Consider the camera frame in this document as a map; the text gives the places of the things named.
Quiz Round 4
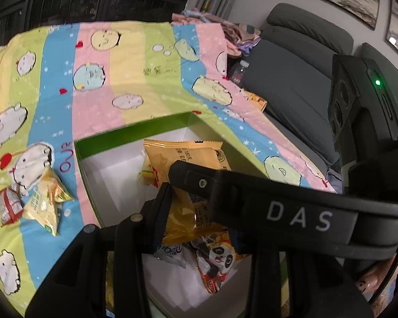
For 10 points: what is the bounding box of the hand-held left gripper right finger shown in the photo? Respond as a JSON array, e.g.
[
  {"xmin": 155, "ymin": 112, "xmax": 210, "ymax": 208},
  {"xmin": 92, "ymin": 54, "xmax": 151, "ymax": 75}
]
[{"xmin": 230, "ymin": 229, "xmax": 375, "ymax": 318}]

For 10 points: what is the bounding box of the striped cartoon printed blanket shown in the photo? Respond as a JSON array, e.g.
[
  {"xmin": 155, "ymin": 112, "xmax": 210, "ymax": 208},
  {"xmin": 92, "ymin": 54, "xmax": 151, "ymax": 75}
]
[{"xmin": 0, "ymin": 21, "xmax": 339, "ymax": 315}]

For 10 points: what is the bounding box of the shiny gold snack packet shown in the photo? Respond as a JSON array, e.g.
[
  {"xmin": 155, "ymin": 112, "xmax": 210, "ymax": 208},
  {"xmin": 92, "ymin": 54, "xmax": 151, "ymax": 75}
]
[{"xmin": 41, "ymin": 167, "xmax": 74, "ymax": 202}]

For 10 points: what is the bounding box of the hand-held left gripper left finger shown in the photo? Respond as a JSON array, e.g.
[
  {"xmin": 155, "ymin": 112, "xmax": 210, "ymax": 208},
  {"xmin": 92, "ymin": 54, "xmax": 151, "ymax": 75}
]
[{"xmin": 25, "ymin": 182, "xmax": 174, "ymax": 318}]

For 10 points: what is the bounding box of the pale gold snack packet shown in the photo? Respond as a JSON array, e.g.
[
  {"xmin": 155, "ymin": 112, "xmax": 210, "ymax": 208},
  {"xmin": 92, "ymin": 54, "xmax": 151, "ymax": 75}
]
[{"xmin": 23, "ymin": 185, "xmax": 64, "ymax": 237}]

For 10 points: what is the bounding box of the person's right hand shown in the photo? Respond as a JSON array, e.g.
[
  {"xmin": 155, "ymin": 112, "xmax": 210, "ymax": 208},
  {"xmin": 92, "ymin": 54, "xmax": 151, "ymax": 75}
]
[{"xmin": 353, "ymin": 257, "xmax": 398, "ymax": 294}]

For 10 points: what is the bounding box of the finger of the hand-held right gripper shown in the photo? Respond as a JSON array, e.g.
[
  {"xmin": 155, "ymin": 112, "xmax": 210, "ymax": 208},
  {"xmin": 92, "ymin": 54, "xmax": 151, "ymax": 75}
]
[{"xmin": 168, "ymin": 160, "xmax": 251, "ymax": 230}]

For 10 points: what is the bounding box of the black cable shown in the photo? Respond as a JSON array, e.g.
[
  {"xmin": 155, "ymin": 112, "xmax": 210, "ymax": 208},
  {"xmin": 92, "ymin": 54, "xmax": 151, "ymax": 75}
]
[{"xmin": 372, "ymin": 235, "xmax": 398, "ymax": 303}]

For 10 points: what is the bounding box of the panda print snack packet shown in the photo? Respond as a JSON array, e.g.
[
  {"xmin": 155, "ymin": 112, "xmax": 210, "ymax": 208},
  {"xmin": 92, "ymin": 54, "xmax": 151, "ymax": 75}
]
[{"xmin": 186, "ymin": 230, "xmax": 253, "ymax": 295}]

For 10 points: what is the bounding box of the grey blue cloth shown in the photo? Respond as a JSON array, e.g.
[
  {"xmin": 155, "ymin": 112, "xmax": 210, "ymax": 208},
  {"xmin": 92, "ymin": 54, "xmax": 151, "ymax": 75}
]
[{"xmin": 326, "ymin": 168, "xmax": 344, "ymax": 193}]

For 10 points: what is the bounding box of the clear plastic bottle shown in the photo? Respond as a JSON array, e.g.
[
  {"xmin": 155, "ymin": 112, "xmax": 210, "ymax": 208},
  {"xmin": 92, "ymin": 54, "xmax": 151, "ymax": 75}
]
[{"xmin": 230, "ymin": 60, "xmax": 250, "ymax": 84}]

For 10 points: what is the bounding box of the red white snack packet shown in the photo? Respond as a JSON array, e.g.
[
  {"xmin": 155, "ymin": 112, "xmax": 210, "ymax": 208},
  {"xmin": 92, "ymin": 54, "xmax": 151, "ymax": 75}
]
[{"xmin": 0, "ymin": 185, "xmax": 23, "ymax": 227}]

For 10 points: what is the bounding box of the pile of folded clothes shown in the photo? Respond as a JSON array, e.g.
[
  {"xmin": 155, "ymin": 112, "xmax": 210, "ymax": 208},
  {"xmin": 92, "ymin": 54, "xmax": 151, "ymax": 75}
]
[{"xmin": 171, "ymin": 8, "xmax": 262, "ymax": 57}]

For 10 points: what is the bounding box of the white snack packet blue print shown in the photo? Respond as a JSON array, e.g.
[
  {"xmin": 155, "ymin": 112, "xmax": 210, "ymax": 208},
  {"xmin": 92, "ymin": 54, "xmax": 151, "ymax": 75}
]
[{"xmin": 153, "ymin": 243, "xmax": 194, "ymax": 269}]

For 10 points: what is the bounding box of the grey sofa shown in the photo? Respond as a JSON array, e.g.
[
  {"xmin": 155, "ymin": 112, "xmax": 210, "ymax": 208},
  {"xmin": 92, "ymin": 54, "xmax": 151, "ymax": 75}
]
[{"xmin": 240, "ymin": 3, "xmax": 398, "ymax": 193}]

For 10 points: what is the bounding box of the green cardboard box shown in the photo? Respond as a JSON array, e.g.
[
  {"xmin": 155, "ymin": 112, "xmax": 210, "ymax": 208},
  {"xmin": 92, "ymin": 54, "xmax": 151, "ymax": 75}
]
[{"xmin": 73, "ymin": 112, "xmax": 291, "ymax": 318}]

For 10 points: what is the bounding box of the small orange packet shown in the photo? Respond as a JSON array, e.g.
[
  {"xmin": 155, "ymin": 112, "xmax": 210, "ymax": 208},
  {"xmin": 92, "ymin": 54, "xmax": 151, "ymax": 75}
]
[{"xmin": 244, "ymin": 90, "xmax": 267, "ymax": 112}]

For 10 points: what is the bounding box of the yellow snack packet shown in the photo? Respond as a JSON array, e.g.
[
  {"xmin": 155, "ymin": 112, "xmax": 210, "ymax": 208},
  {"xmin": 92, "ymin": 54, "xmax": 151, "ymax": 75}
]
[{"xmin": 142, "ymin": 138, "xmax": 234, "ymax": 246}]

